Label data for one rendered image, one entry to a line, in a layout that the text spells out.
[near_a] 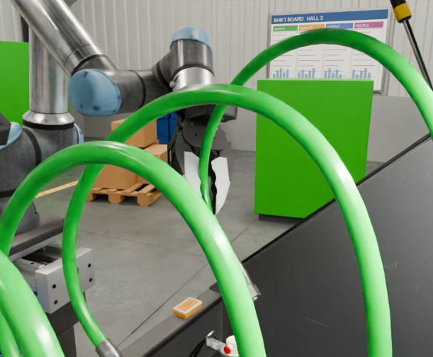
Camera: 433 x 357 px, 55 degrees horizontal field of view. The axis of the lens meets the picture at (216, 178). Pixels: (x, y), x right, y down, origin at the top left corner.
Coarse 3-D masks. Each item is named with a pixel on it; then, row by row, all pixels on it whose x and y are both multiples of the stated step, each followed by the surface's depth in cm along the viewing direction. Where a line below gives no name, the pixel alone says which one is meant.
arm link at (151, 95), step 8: (144, 72) 75; (152, 72) 76; (160, 72) 75; (144, 80) 73; (152, 80) 75; (160, 80) 75; (152, 88) 74; (160, 88) 76; (168, 88) 76; (152, 96) 75; (160, 96) 77; (144, 104) 74
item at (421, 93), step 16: (304, 32) 39; (320, 32) 37; (336, 32) 36; (352, 32) 35; (272, 48) 43; (288, 48) 41; (352, 48) 35; (368, 48) 33; (384, 48) 32; (256, 64) 46; (384, 64) 32; (400, 64) 31; (240, 80) 48; (400, 80) 31; (416, 80) 31; (416, 96) 30; (432, 96) 30; (224, 112) 54; (432, 112) 30; (208, 128) 56; (432, 128) 30; (208, 144) 57; (208, 160) 59; (208, 192) 60
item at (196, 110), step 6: (186, 108) 67; (192, 108) 64; (198, 108) 61; (204, 108) 59; (210, 108) 57; (228, 108) 58; (234, 108) 58; (186, 114) 66; (192, 114) 64; (198, 114) 61; (204, 114) 59; (210, 114) 57; (228, 114) 58; (234, 114) 58; (222, 120) 59; (228, 120) 61
